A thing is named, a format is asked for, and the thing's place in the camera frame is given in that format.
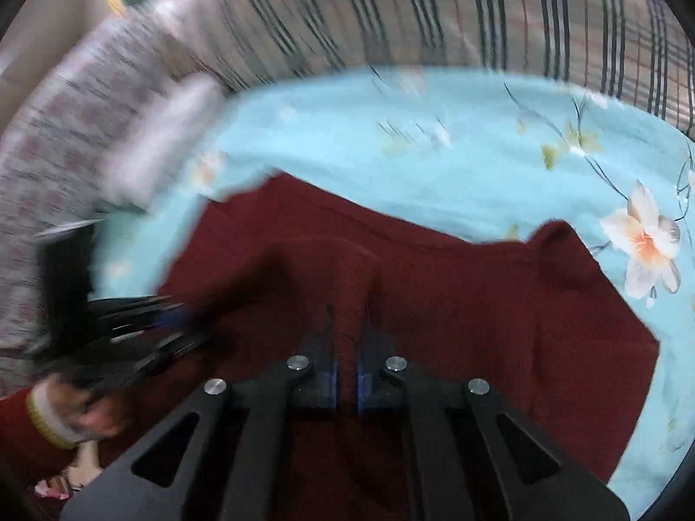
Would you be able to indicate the pink patterned cloth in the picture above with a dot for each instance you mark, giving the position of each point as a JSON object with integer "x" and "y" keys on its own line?
{"x": 57, "y": 486}

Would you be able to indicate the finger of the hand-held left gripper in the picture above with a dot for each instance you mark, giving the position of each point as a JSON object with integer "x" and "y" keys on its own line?
{"x": 136, "y": 312}
{"x": 163, "y": 353}

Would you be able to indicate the white textured towel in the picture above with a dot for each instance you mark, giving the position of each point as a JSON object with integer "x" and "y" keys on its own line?
{"x": 163, "y": 135}

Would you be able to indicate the light blue floral bed sheet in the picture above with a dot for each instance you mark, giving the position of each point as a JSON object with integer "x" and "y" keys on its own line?
{"x": 407, "y": 173}

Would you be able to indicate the plaid pillow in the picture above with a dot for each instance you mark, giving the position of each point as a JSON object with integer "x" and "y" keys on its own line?
{"x": 434, "y": 11}

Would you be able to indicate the white red floral quilt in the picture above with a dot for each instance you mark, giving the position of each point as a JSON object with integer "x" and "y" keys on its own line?
{"x": 49, "y": 173}

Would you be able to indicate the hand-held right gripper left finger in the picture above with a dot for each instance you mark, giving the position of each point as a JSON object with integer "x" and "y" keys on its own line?
{"x": 328, "y": 377}

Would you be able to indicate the person's left hand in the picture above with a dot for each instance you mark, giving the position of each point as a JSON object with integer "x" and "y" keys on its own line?
{"x": 95, "y": 412}

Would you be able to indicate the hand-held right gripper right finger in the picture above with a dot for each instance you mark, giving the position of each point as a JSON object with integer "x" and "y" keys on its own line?
{"x": 361, "y": 380}

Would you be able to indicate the dark red knit sweater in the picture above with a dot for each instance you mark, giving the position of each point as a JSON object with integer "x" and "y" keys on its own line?
{"x": 461, "y": 309}

